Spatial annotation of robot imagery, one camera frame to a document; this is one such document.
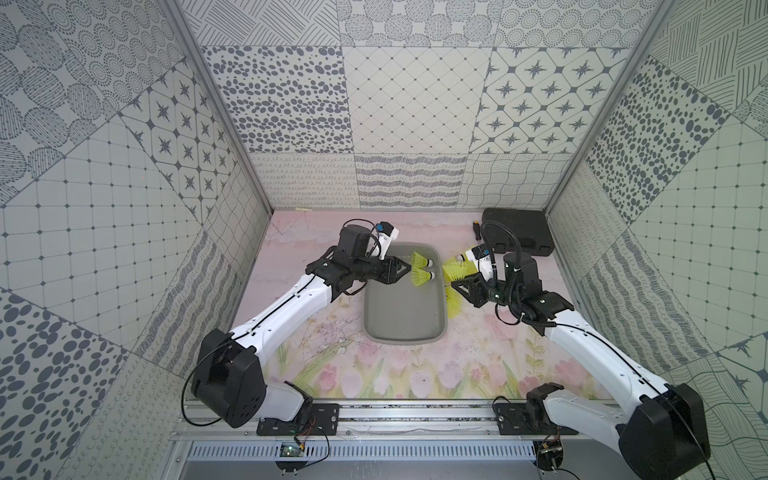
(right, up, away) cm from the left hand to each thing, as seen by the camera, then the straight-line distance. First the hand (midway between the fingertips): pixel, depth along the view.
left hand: (416, 269), depth 75 cm
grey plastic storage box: (-3, -15, +15) cm, 22 cm away
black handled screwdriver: (+26, +11, +38) cm, 48 cm away
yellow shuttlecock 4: (+13, -11, +15) cm, 22 cm away
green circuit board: (-31, -44, -4) cm, 54 cm away
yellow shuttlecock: (+3, 0, +26) cm, 26 cm away
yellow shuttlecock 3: (+11, 0, +1) cm, 11 cm away
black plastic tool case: (+40, +11, +34) cm, 54 cm away
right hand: (+12, -5, +5) cm, 13 cm away
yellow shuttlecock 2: (+3, -5, +20) cm, 21 cm away
